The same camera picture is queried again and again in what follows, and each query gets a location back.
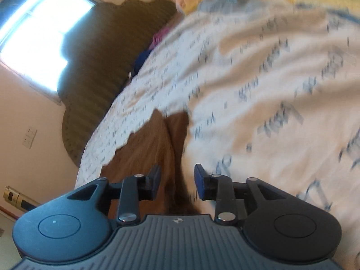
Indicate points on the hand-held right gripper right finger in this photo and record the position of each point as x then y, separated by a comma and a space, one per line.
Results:
199, 182

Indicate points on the purple cloth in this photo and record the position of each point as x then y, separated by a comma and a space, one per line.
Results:
159, 38

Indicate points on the white script-printed blanket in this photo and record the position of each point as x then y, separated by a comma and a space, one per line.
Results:
253, 90

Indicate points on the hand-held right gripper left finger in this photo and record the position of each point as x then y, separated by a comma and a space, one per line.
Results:
156, 181

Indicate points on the white wall socket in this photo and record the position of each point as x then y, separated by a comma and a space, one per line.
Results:
27, 143
31, 133

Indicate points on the gold metal tube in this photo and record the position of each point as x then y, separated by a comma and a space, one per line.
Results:
15, 197

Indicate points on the brown knit sweater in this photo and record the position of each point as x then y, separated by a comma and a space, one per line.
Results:
152, 146

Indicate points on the green ribbed headboard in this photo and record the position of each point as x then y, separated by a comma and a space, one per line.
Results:
95, 70

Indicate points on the window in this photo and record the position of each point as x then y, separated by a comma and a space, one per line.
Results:
42, 31

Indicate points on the blue cloth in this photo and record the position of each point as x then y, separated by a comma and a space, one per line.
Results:
142, 60

